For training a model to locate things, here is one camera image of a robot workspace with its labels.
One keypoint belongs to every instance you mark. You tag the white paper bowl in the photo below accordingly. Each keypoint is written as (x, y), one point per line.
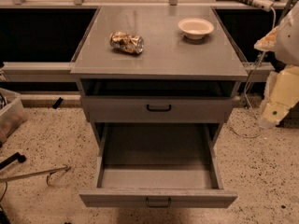
(195, 29)

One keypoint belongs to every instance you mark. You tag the clear plastic storage bin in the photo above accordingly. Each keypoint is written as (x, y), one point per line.
(12, 113)

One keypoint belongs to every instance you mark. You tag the black handle on floor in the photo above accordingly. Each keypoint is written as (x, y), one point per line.
(15, 157)

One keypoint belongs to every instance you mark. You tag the small black floor object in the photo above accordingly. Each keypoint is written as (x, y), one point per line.
(57, 103)

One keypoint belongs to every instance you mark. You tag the crushed aluminium can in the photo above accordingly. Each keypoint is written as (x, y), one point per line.
(122, 41)

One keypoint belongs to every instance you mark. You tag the grey metal drawer cabinet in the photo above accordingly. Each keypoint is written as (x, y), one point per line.
(170, 65)

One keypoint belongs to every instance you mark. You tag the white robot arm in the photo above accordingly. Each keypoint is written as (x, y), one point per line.
(281, 93)

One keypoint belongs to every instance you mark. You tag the grey drawer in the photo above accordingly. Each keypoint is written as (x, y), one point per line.
(156, 109)
(157, 166)

